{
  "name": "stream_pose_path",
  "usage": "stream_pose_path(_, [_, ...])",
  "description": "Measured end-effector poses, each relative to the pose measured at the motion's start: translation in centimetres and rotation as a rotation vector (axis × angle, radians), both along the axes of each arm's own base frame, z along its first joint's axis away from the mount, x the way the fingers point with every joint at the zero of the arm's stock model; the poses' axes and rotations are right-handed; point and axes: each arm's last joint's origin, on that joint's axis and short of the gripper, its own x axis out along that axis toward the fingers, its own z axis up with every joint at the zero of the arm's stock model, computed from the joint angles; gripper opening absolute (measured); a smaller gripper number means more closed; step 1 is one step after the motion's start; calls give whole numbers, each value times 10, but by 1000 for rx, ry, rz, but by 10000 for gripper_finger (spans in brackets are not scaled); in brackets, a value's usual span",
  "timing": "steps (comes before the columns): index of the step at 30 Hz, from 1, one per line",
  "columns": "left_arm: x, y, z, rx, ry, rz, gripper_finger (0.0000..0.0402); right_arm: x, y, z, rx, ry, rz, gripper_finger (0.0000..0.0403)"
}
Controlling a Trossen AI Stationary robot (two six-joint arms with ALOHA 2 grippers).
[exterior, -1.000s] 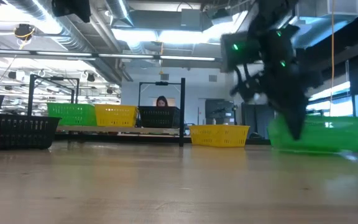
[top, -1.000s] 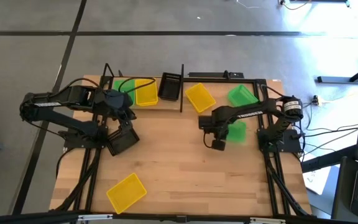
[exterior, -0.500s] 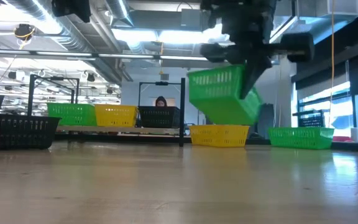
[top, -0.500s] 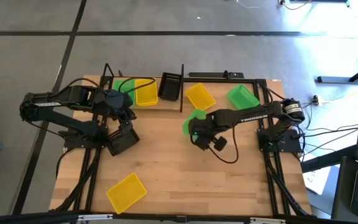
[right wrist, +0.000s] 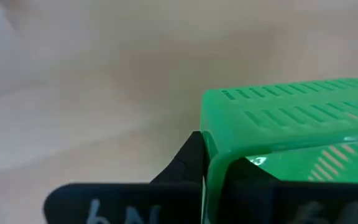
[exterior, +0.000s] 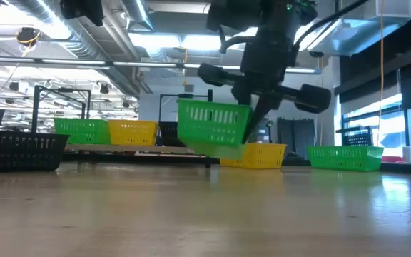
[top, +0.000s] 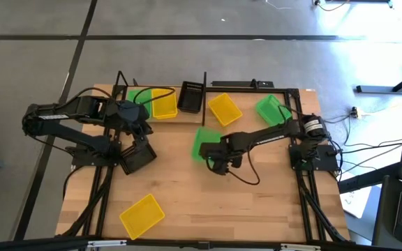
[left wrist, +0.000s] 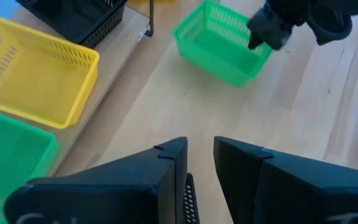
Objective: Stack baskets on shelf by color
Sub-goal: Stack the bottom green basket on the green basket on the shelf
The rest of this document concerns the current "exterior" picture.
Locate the black ceiling dome device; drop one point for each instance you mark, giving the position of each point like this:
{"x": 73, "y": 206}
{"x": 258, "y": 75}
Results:
{"x": 28, "y": 35}

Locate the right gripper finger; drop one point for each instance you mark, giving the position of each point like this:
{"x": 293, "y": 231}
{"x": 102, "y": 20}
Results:
{"x": 243, "y": 93}
{"x": 264, "y": 107}

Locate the yellow plastic basket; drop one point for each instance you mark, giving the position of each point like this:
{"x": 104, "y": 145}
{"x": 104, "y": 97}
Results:
{"x": 262, "y": 157}
{"x": 132, "y": 133}

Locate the black aluminium table frame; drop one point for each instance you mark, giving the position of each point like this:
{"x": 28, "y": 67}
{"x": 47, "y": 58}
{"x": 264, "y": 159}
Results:
{"x": 137, "y": 158}

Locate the long ceiling light bar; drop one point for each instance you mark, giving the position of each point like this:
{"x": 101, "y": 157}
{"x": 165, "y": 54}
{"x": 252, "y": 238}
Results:
{"x": 73, "y": 61}

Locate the grey fabric panel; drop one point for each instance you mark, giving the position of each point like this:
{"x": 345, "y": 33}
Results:
{"x": 294, "y": 137}

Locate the black perforated background cart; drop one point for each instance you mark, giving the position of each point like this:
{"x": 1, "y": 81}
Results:
{"x": 357, "y": 139}

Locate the silver ventilation duct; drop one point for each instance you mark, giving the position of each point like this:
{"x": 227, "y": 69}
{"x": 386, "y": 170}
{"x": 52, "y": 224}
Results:
{"x": 84, "y": 46}

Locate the black plastic basket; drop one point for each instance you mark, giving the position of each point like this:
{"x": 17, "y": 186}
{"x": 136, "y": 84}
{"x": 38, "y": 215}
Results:
{"x": 16, "y": 151}
{"x": 170, "y": 133}

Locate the green plastic basket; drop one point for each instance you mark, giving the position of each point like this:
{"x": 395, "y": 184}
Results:
{"x": 82, "y": 132}
{"x": 212, "y": 133}
{"x": 344, "y": 158}

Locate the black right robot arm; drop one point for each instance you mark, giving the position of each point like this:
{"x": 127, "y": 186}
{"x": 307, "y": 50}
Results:
{"x": 280, "y": 18}

